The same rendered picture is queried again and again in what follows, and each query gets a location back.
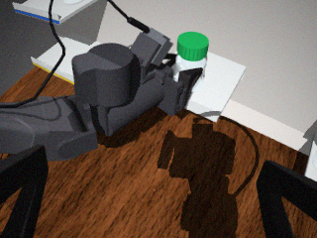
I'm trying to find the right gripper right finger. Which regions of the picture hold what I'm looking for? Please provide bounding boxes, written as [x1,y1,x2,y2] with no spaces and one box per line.
[257,160,317,238]

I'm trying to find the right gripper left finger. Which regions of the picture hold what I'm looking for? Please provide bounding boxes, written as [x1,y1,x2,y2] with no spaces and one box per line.
[0,145,49,238]

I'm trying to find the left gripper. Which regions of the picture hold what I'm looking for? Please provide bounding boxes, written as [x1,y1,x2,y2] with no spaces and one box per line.
[130,32,203,118]

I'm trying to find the white bottle with yellow cap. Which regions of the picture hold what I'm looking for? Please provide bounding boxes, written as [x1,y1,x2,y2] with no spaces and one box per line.
[312,151,317,170]

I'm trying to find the clear bottle with green cap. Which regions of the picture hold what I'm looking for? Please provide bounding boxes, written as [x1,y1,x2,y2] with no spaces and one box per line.
[174,32,209,92]

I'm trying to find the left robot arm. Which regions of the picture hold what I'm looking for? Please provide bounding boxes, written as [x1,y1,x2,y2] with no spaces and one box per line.
[0,43,138,162]

